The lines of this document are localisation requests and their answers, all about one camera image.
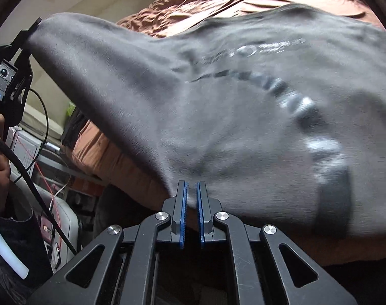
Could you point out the black printed bag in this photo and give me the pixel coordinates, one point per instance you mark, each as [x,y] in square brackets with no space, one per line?
[75,127]

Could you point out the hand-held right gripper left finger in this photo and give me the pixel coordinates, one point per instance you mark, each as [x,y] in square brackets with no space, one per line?
[185,216]

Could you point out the orange-brown blanket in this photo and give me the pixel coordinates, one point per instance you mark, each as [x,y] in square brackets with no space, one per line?
[212,0]

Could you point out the white tube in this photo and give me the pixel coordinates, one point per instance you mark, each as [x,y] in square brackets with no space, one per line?
[5,251]

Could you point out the white plastic box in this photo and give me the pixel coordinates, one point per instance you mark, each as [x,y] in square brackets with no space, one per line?
[63,216]

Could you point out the grey t-shirt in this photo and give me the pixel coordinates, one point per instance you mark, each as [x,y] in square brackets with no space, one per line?
[212,117]

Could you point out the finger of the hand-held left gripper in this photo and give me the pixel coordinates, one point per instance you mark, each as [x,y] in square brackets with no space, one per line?
[24,39]

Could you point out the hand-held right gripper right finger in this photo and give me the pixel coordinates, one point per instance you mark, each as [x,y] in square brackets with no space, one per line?
[201,216]

